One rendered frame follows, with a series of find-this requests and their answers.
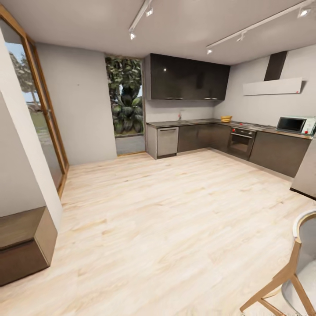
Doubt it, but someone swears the microwave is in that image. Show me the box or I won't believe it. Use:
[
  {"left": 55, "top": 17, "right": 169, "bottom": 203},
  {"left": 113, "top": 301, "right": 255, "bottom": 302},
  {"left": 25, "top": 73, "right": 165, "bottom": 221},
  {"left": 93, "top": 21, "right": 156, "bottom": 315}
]
[{"left": 275, "top": 115, "right": 316, "bottom": 135}]

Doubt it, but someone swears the popcorn bag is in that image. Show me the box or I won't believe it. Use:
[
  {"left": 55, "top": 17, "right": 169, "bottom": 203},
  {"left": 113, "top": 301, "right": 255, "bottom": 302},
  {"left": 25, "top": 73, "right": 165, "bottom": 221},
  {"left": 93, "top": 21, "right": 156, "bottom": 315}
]
[{"left": 221, "top": 115, "right": 232, "bottom": 122}]

